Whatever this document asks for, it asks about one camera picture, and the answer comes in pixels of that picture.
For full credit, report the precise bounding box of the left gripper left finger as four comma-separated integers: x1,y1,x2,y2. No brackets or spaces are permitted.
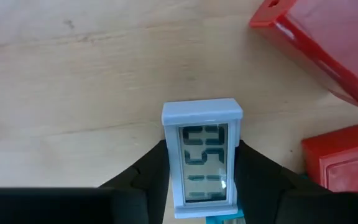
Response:
99,139,171,224

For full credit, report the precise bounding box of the red digital clock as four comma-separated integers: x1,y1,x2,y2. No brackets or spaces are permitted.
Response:
301,122,358,193
249,0,358,114

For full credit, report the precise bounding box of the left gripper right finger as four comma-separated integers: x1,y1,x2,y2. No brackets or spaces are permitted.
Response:
234,139,326,224

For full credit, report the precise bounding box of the light blue digital clock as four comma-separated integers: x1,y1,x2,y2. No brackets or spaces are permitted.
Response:
161,98,244,220

